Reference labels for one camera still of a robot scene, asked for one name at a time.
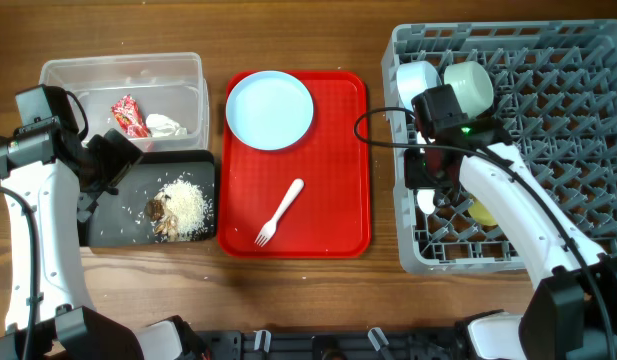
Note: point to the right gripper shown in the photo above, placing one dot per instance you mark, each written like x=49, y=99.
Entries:
x=415, y=176

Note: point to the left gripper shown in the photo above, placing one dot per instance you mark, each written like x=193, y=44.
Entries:
x=120, y=153

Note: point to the yellow plastic cup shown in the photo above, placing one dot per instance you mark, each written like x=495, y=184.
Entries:
x=480, y=214

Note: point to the small light blue bowl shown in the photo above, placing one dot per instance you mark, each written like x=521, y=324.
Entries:
x=413, y=79

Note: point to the food scraps with rice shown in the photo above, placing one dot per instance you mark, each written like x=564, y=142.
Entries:
x=156, y=209

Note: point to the green bowl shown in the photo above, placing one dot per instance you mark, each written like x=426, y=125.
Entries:
x=472, y=87

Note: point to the red snack wrapper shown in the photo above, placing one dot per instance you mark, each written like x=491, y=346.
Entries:
x=126, y=113

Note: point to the white napkin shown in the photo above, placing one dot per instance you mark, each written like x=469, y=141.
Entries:
x=163, y=126

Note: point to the large light blue plate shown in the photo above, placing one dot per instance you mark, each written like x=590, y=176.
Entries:
x=269, y=110

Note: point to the white plastic fork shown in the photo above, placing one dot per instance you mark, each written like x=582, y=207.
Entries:
x=269, y=228

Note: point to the white plastic spoon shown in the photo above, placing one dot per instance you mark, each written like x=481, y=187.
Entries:
x=425, y=197

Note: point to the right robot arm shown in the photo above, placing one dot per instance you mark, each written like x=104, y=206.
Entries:
x=573, y=311

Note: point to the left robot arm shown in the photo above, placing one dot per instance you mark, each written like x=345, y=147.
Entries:
x=44, y=170

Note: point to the grey dishwasher rack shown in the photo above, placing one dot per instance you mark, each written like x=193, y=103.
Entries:
x=555, y=92

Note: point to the black plastic tray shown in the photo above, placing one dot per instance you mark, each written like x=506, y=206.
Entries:
x=200, y=163

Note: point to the red serving tray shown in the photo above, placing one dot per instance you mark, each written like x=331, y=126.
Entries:
x=331, y=217

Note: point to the clear plastic bin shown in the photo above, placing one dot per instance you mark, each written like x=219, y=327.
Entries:
x=169, y=84

